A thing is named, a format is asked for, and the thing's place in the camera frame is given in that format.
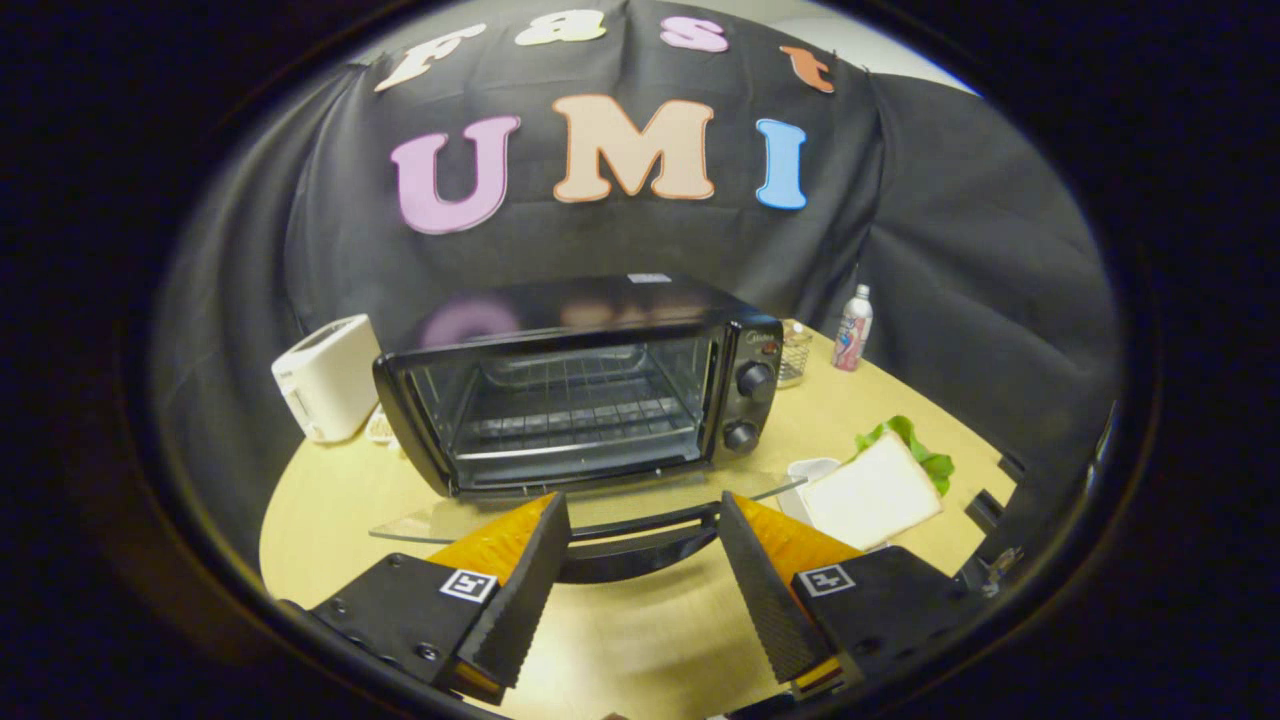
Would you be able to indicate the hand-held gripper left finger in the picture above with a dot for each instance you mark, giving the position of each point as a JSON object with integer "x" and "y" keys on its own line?
{"x": 525, "y": 600}

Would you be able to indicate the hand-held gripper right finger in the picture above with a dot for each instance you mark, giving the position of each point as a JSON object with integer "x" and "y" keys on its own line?
{"x": 765, "y": 590}

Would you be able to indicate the white bread lettuce sandwich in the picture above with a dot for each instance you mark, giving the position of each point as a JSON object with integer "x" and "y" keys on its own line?
{"x": 870, "y": 495}

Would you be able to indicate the black toaster oven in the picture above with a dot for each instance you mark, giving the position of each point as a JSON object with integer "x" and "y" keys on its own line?
{"x": 600, "y": 310}

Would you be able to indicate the white pop-up toaster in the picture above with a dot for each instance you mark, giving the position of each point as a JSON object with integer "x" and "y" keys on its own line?
{"x": 330, "y": 380}

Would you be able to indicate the white rectangular tray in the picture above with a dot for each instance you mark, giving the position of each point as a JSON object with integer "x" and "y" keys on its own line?
{"x": 805, "y": 470}

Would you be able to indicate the small patterned snack packet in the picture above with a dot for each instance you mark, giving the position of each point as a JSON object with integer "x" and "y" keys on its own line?
{"x": 381, "y": 428}

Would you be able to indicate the short black bar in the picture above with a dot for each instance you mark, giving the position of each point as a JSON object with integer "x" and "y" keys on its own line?
{"x": 984, "y": 512}
{"x": 1011, "y": 466}

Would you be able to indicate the clear glass jar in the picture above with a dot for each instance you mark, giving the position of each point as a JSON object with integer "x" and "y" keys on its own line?
{"x": 795, "y": 358}

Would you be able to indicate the small bottle with pink label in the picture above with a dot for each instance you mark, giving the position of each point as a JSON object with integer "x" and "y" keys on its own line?
{"x": 852, "y": 335}

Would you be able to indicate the black backdrop cloth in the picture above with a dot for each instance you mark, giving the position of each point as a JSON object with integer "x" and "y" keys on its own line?
{"x": 900, "y": 230}

